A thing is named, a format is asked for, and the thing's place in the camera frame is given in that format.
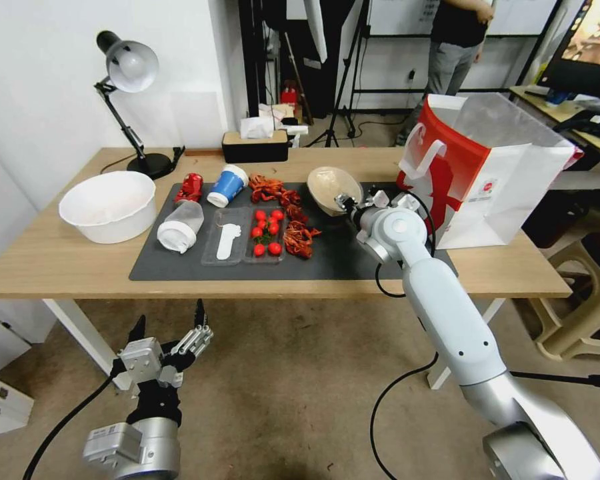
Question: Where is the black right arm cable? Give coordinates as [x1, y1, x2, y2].
[369, 349, 440, 480]

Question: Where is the red white delivery bag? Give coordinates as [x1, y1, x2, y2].
[395, 93, 585, 251]

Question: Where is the white plastic spoon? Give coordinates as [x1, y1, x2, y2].
[215, 221, 243, 261]

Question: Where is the clear cup white lid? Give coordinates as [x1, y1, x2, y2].
[155, 201, 205, 255]

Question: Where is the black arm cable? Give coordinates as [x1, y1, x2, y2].
[369, 349, 440, 480]
[21, 369, 127, 480]

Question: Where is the wooden side desk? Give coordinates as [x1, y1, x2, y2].
[509, 85, 600, 157]

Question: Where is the large white bowl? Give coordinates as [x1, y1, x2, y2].
[59, 171, 157, 245]

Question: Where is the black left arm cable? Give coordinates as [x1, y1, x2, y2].
[21, 369, 127, 480]

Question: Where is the black white desk lamp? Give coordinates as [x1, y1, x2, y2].
[93, 30, 187, 181]

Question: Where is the white drawer cabinet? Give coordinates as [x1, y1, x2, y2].
[0, 305, 36, 442]

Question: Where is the blue white paper cup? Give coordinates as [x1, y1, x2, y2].
[206, 163, 250, 209]

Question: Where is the wooden table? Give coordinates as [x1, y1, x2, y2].
[0, 146, 574, 392]

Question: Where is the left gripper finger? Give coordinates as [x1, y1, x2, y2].
[175, 299, 215, 359]
[123, 315, 147, 354]

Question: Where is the black computer monitor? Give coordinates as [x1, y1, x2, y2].
[539, 0, 600, 94]

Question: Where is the person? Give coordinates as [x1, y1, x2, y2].
[425, 0, 495, 97]

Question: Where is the black tripod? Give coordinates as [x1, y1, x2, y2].
[307, 0, 377, 149]

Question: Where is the dark grey table mat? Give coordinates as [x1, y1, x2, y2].
[129, 181, 459, 283]

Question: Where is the clear plastic tomato tray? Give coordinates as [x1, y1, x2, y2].
[243, 205, 289, 265]

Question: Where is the beige plastic stool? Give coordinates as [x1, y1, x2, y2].
[527, 233, 600, 364]

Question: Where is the black wooden-lid tissue box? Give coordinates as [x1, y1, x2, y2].
[221, 117, 289, 164]

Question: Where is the crushed red can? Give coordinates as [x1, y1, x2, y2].
[173, 173, 205, 207]

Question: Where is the clear plastic spoon tray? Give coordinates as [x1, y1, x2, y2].
[201, 207, 248, 267]

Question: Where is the round disposable takeout box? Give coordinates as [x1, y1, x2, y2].
[307, 166, 365, 217]

